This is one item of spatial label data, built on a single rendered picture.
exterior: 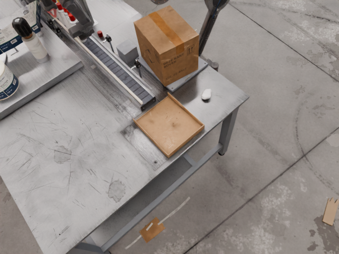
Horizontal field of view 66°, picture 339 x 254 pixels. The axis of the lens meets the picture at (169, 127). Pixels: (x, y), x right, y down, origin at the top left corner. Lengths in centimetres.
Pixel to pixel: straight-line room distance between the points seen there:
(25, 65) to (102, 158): 86
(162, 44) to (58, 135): 77
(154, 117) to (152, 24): 51
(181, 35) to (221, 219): 137
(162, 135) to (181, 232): 92
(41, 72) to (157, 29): 81
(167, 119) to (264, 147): 114
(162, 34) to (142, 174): 74
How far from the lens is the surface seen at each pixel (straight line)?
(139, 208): 195
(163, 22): 155
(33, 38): 182
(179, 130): 144
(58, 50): 196
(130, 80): 161
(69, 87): 178
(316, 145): 253
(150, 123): 148
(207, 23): 218
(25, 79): 190
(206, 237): 212
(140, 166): 138
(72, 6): 129
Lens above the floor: 210
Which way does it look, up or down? 61 degrees down
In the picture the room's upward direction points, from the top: 9 degrees counter-clockwise
